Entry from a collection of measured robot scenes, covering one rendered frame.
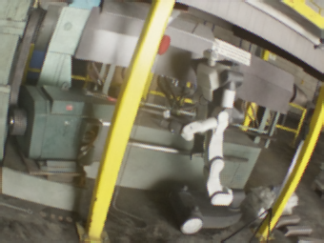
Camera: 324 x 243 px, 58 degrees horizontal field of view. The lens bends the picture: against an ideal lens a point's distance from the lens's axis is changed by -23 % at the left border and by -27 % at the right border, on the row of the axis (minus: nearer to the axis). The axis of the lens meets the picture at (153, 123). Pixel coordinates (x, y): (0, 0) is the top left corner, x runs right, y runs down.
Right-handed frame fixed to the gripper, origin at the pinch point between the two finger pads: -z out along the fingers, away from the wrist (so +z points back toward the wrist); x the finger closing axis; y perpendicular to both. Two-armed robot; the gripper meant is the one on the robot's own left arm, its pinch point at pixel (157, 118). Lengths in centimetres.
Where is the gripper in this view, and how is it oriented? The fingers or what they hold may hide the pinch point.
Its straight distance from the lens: 255.6
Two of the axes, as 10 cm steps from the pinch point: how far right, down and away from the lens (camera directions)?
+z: 8.7, 3.9, -3.1
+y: 3.0, -9.0, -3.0
